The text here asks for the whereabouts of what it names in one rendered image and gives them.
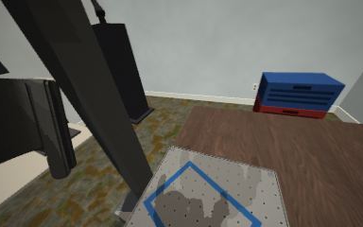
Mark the blue tape outline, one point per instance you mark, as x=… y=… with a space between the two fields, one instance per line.
x=255 y=222

